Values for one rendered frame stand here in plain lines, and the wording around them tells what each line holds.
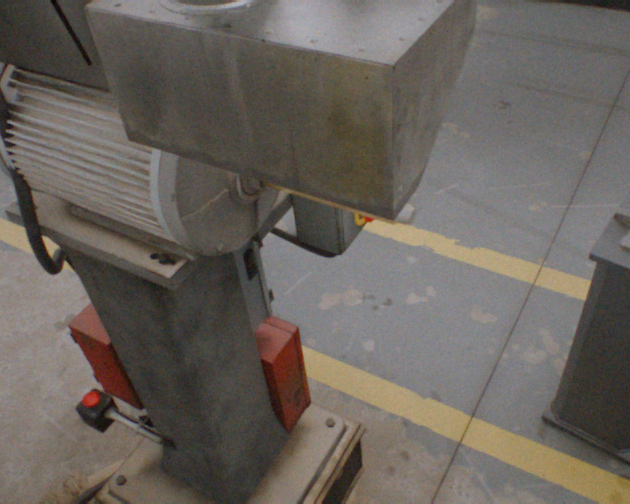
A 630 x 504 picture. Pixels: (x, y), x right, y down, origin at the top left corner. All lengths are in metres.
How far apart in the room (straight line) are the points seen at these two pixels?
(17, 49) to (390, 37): 0.55
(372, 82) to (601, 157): 2.65
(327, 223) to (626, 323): 0.83
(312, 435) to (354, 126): 1.26
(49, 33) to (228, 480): 1.04
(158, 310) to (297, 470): 0.71
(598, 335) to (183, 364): 1.04
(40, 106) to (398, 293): 1.66
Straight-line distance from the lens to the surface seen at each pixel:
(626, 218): 1.63
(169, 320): 1.09
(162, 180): 0.77
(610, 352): 1.77
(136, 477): 1.73
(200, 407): 1.29
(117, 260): 0.99
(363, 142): 0.50
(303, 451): 1.66
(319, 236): 1.17
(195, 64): 0.57
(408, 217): 0.74
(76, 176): 0.91
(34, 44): 0.89
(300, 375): 1.58
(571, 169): 2.99
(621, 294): 1.62
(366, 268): 2.44
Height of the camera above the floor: 1.74
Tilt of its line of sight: 44 degrees down
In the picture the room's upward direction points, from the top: 7 degrees counter-clockwise
